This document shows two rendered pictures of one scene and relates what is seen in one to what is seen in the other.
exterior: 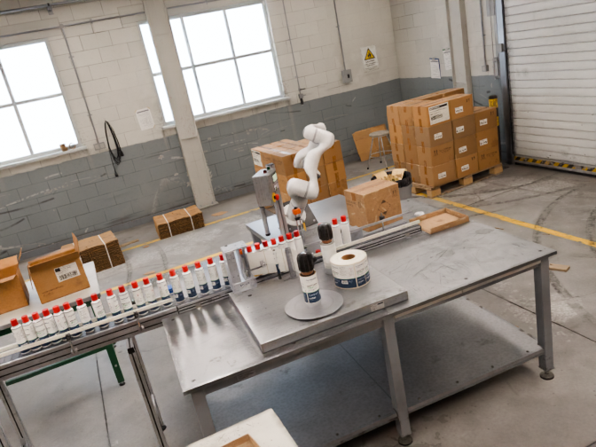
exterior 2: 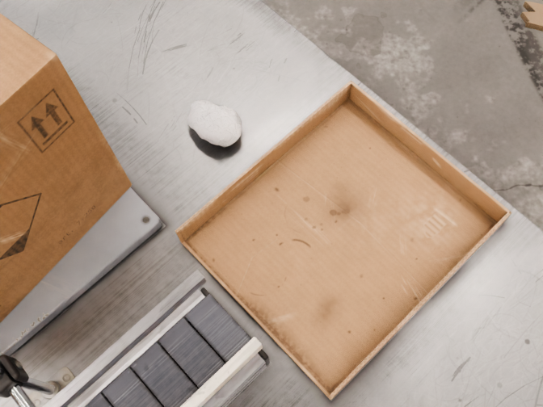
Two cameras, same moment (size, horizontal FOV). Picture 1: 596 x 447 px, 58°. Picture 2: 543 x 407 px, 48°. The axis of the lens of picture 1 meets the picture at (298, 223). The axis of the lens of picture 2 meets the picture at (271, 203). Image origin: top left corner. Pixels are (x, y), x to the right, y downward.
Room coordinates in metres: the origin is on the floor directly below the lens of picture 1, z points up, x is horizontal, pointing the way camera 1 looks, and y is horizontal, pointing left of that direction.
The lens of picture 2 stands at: (3.22, -0.77, 1.55)
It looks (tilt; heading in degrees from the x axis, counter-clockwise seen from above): 67 degrees down; 338
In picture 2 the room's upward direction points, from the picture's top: 5 degrees counter-clockwise
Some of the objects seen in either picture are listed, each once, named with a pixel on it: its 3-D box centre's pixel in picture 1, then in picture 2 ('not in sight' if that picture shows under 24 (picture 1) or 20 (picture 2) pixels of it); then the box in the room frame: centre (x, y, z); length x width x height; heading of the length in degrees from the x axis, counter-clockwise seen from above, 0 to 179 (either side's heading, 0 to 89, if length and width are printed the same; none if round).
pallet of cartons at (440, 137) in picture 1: (443, 139); not in sight; (6.99, -2.11, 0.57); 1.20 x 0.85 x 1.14; 113
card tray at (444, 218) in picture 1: (438, 220); (341, 227); (3.42, -0.94, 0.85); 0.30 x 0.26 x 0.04; 107
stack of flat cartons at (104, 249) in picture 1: (93, 254); not in sight; (6.47, 2.60, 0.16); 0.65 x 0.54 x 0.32; 115
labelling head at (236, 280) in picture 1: (239, 266); not in sight; (2.92, 0.39, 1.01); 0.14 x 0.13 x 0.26; 107
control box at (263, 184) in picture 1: (267, 187); not in sight; (3.18, 0.14, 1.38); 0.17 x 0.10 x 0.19; 162
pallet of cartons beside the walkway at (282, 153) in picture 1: (299, 176); not in sight; (7.11, -0.15, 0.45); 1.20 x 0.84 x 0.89; 22
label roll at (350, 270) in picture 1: (349, 269); not in sight; (2.71, -0.23, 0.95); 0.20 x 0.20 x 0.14
